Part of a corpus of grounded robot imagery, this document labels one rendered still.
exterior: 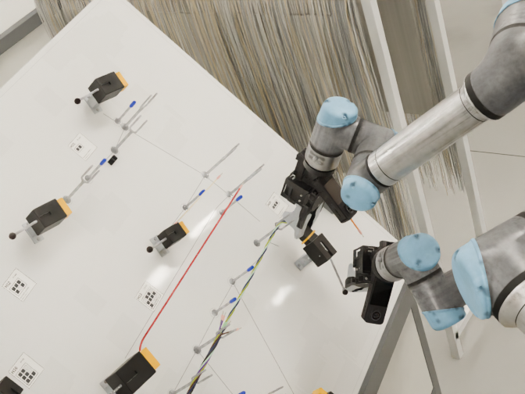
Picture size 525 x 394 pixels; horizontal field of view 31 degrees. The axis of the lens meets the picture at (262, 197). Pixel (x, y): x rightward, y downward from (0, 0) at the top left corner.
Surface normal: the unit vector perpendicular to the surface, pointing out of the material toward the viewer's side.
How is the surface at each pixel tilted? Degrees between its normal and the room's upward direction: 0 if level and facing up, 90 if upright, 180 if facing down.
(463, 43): 0
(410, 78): 90
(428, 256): 52
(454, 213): 0
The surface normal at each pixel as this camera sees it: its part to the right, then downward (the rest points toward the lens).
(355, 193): -0.31, 0.62
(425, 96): -0.53, 0.61
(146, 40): 0.54, -0.43
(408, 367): 0.88, 0.02
